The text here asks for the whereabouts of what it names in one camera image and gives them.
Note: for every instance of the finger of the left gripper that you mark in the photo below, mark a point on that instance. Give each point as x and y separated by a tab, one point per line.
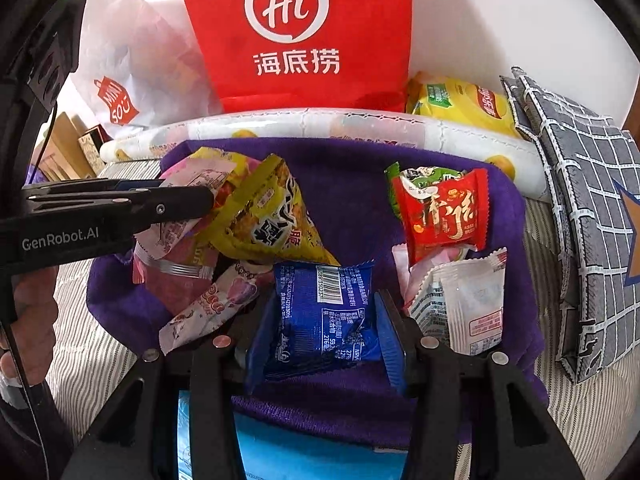
58	224
88	186

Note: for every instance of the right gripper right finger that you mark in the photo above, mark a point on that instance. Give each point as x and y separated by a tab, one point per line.
513	435

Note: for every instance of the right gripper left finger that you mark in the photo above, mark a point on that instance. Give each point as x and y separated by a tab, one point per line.
135	435

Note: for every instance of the pink silver snack bag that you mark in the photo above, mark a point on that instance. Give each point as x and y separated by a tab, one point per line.
174	263

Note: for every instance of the white red sachet packet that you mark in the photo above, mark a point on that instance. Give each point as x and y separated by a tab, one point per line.
460	303

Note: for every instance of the blue tissue pack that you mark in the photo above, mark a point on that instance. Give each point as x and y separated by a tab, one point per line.
270	452

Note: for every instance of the yellow snack bag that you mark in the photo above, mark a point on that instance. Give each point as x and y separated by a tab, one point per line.
266	220

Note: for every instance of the pink white candy packet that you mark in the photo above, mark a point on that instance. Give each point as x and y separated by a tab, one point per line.
235	289

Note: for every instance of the small pink snack packet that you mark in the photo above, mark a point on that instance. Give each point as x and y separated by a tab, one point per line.
410	276

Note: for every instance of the blue cookie packet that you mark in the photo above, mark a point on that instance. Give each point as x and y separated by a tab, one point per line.
318	318

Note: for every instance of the red snack packet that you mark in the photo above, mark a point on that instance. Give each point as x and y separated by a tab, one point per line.
446	213

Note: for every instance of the pink yellow chip bag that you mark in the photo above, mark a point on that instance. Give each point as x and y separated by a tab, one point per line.
220	171

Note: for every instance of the green snack bag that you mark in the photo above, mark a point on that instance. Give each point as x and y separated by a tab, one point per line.
421	177

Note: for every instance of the left hand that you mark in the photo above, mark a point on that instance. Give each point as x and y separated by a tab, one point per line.
33	331

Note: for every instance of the wooden headboard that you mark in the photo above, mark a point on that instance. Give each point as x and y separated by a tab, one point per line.
63	159

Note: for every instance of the white plastic Miniso bag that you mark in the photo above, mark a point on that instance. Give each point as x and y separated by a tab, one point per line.
137	70

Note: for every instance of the purple towel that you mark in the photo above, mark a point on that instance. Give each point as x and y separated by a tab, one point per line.
345	191

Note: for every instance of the red paper shopping bag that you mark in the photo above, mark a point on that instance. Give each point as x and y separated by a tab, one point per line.
263	54

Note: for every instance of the grey plaid star bag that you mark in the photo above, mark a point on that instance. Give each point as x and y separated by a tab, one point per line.
591	166

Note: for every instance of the yellow tea packet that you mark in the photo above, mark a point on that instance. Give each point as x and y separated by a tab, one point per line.
456	100

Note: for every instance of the patterned picture frame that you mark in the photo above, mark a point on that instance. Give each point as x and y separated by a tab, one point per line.
90	143

